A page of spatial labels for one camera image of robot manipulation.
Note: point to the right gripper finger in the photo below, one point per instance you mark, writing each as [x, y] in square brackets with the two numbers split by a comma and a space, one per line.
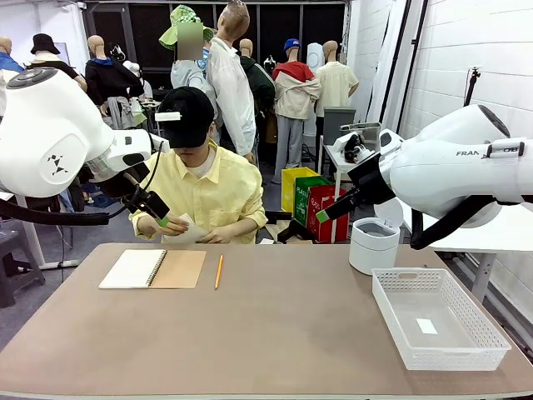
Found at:
[339, 202]
[345, 207]

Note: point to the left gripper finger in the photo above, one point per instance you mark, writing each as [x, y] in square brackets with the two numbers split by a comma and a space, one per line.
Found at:
[158, 204]
[150, 208]

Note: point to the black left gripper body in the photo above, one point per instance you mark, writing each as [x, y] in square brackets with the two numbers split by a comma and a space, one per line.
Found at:
[125, 181]

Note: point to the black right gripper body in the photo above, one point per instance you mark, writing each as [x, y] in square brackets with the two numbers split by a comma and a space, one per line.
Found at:
[372, 179]

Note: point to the white paper sheet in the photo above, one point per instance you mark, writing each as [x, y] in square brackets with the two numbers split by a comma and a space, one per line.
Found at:
[189, 235]

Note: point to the spiral notebook with kraft cover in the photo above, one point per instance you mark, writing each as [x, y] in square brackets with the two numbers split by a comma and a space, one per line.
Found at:
[179, 268]

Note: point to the yellow pencil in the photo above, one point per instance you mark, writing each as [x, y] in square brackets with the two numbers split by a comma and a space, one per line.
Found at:
[218, 273]

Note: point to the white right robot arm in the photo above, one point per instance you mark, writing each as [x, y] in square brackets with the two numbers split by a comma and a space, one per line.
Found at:
[458, 175]

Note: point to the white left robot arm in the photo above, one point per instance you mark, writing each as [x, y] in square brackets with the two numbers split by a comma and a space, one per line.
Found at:
[50, 125]

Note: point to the person's left forearm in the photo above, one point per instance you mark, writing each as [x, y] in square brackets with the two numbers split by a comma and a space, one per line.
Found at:
[243, 231]

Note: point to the person's right hand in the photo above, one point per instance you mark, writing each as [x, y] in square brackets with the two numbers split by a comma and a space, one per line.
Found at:
[150, 229]

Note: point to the person's left hand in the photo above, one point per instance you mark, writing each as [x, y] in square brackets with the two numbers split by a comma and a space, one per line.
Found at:
[220, 236]

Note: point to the green recycling bag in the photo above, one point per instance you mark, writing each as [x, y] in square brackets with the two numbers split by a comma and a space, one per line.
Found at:
[302, 200]

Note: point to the small white side table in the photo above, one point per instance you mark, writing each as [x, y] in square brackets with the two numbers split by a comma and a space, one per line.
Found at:
[333, 160]

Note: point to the yellow recycling bin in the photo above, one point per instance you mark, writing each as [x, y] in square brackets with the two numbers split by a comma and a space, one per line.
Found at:
[291, 187]

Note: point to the grey metal tray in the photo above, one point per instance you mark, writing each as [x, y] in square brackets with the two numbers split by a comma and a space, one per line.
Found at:
[366, 126]

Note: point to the white round lidded trash bin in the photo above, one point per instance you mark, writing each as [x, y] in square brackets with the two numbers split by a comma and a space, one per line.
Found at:
[370, 254]

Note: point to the black stand base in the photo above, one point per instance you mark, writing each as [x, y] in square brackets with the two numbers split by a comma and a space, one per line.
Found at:
[291, 231]

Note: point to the person in yellow shirt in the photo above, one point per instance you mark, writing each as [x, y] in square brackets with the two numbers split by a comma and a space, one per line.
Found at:
[216, 191]

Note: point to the brown cardboard piece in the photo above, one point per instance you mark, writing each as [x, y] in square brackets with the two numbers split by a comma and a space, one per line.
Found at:
[277, 229]

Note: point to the grey cabinet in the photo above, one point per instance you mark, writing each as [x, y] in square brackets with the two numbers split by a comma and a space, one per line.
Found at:
[337, 121]

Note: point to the black cap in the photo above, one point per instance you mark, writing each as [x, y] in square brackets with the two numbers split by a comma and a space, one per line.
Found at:
[187, 108]

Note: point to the mannequin in black hoodie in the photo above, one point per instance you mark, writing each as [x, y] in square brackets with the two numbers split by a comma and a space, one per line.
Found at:
[110, 81]

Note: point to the mannequin in cream shirt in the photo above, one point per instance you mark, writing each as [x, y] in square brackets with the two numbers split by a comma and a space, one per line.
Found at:
[337, 83]

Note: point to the mannequin in red beige jacket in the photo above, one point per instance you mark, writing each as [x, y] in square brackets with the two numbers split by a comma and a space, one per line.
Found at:
[295, 96]

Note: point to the figure in grey jacket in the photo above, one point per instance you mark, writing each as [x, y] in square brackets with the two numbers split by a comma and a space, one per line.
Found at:
[187, 77]

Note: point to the black stool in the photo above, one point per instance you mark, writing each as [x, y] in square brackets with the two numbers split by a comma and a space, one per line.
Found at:
[16, 250]

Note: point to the black tripod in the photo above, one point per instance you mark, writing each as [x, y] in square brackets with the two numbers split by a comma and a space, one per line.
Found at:
[469, 91]

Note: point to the tall mannequin in white shirt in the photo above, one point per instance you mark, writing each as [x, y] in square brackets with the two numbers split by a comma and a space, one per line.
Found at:
[229, 91]

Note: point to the white oval torso form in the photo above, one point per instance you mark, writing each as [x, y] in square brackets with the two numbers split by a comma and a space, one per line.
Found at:
[314, 58]

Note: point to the mannequin in dark top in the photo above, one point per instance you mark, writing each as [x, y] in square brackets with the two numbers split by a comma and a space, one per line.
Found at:
[54, 66]

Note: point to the mannequin in dark green jacket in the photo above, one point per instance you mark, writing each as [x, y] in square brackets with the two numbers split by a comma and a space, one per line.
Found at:
[260, 83]

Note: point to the white rectangular label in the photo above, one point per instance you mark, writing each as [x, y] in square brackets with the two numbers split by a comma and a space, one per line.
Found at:
[426, 326]

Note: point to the large white desk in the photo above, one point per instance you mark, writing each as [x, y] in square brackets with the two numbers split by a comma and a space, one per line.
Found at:
[512, 233]

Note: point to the blue cap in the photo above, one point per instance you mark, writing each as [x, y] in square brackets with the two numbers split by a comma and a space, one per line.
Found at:
[292, 43]

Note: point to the black bucket hat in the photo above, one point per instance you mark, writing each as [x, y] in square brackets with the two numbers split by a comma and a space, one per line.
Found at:
[45, 43]

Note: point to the mannequin in blue top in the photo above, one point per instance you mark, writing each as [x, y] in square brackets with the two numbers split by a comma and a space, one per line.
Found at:
[8, 62]

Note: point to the green checked sun hat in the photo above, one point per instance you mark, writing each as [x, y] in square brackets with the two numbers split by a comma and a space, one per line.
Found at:
[183, 16]

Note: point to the white perforated plastic basket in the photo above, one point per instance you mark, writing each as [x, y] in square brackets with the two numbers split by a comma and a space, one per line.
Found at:
[454, 362]

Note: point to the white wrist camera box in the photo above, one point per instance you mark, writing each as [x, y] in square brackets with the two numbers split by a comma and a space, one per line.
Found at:
[341, 143]

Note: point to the white head-mounted camera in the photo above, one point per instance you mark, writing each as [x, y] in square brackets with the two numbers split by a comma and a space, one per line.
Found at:
[168, 116]

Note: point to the white table leg frame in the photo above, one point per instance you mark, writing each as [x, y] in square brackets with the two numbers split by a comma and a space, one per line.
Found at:
[33, 237]

